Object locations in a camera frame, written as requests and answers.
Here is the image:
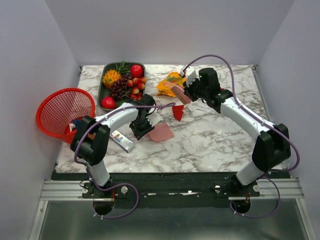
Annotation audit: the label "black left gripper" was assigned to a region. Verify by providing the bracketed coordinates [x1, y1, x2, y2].
[130, 115, 155, 141]

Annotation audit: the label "toy pineapple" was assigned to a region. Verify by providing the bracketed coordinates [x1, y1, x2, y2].
[102, 61, 130, 89]

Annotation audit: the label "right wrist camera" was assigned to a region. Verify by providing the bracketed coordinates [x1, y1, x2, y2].
[180, 66, 197, 87]

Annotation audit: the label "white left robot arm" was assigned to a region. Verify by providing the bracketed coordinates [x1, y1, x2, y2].
[70, 94, 155, 198]

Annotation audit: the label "red paper scrap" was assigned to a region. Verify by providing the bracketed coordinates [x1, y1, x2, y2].
[172, 105, 184, 122]

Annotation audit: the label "red toy apple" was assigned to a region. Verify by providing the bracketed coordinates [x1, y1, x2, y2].
[130, 64, 144, 79]
[100, 96, 117, 110]

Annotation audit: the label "purple toy grapes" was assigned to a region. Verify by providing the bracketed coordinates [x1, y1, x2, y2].
[108, 74, 134, 101]

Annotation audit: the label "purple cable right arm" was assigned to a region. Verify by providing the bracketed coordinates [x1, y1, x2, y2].
[180, 54, 301, 220]

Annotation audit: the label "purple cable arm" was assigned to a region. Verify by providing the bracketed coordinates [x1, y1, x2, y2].
[73, 102, 177, 220]
[180, 54, 301, 220]

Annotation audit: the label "pink hand brush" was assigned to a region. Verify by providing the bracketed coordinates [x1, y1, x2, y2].
[170, 84, 192, 105]

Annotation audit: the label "red mesh waste basket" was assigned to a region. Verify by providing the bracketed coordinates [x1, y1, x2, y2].
[35, 88, 96, 144]

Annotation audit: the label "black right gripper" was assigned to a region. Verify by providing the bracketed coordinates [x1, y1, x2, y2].
[182, 76, 208, 102]

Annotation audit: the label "white crumpled tissue, right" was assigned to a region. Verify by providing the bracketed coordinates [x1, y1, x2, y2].
[187, 101, 206, 112]

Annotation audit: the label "white crumpled tissue, left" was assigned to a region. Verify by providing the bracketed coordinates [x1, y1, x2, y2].
[68, 122, 76, 133]

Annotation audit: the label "blue crumpled paper scrap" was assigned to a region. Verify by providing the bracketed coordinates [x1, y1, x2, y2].
[72, 119, 81, 126]

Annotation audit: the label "toy cherries bunch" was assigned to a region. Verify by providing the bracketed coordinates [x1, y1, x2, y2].
[126, 77, 148, 100]

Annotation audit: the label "silver toothpaste box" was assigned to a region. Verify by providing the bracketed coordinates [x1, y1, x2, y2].
[109, 130, 134, 153]

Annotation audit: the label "white crumpled tissue," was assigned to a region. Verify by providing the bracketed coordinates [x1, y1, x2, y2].
[187, 101, 206, 112]
[68, 122, 76, 133]

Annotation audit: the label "grey fruit tray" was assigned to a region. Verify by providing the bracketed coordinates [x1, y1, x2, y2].
[97, 62, 146, 112]

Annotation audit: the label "pink plastic dustpan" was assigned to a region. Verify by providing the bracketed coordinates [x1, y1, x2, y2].
[147, 122, 175, 142]

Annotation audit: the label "orange snack bag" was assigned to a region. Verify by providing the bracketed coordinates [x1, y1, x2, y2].
[156, 71, 186, 98]

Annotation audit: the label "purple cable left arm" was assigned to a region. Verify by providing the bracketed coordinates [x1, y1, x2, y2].
[73, 102, 177, 220]

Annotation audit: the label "aluminium frame rail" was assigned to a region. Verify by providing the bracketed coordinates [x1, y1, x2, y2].
[39, 180, 112, 202]

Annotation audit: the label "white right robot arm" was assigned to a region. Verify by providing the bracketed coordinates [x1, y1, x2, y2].
[180, 66, 291, 196]

